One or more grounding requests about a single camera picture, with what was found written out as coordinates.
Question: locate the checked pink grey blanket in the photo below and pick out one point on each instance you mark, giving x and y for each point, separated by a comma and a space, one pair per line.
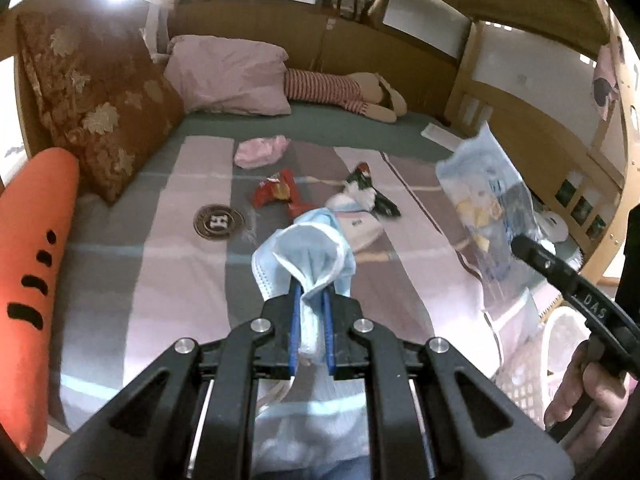
175, 270

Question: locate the orange carrot pillow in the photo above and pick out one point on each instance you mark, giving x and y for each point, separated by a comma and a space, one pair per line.
35, 240

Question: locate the clear plastic bag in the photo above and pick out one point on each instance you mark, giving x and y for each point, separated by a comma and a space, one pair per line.
492, 170

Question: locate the white toy guitar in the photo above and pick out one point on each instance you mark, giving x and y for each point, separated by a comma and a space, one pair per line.
554, 225

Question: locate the wooden bed frame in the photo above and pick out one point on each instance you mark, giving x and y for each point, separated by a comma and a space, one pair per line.
500, 110

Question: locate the brown floral pillow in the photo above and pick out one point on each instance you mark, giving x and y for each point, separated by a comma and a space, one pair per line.
95, 100

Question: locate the small green picture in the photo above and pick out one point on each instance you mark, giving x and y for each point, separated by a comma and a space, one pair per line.
595, 226
580, 209
565, 192

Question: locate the white flat board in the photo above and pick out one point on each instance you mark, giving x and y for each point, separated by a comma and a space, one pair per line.
440, 135

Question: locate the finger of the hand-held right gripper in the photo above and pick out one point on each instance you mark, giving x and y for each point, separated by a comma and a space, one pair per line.
542, 260

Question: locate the pink shower cap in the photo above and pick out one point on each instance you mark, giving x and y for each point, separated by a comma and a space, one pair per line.
260, 152

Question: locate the white laundry basket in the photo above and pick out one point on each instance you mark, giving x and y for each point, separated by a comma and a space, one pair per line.
530, 375

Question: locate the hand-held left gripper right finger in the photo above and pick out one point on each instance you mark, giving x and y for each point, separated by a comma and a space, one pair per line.
328, 330

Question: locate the pink pillow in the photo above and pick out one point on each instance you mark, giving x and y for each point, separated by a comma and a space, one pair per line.
230, 75

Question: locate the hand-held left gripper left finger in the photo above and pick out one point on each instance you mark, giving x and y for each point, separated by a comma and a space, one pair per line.
295, 330

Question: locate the person's right hand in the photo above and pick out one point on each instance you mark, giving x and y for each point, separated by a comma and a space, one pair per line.
575, 390

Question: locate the pink hanging cloth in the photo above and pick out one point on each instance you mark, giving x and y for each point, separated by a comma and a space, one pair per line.
607, 80

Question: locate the red snack wrapper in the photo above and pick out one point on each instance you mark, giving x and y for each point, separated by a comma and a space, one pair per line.
275, 192

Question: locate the striped plush doll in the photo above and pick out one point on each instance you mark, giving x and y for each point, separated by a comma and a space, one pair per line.
325, 87

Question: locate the green bed sheet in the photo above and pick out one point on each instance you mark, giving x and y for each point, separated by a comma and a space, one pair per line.
350, 132

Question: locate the blue face mask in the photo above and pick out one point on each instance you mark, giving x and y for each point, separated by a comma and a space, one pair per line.
305, 240

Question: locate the grey rabbit plush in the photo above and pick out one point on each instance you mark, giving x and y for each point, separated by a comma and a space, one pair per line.
157, 30

